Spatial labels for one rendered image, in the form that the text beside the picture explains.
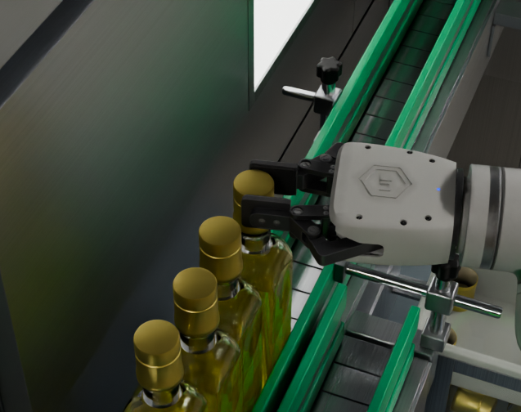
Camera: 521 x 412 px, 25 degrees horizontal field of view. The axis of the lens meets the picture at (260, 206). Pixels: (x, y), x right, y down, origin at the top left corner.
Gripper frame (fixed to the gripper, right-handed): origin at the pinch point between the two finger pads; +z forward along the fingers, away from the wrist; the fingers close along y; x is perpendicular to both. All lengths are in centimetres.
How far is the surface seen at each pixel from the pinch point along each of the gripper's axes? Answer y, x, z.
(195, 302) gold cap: 12.9, -0.6, 3.8
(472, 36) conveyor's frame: -62, 27, -19
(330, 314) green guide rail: -3.8, 18.7, -5.4
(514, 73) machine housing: -92, 56, -29
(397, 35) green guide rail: -57, 24, -9
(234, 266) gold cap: 6.6, 1.9, 1.9
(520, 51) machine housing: -92, 51, -29
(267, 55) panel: -36.5, 13.7, 5.4
